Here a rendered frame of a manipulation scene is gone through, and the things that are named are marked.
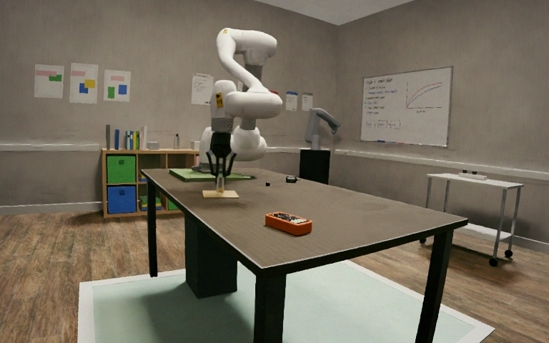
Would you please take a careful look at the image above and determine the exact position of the beige square mat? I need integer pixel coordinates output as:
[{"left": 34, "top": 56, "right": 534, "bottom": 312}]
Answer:
[{"left": 202, "top": 191, "right": 239, "bottom": 198}]

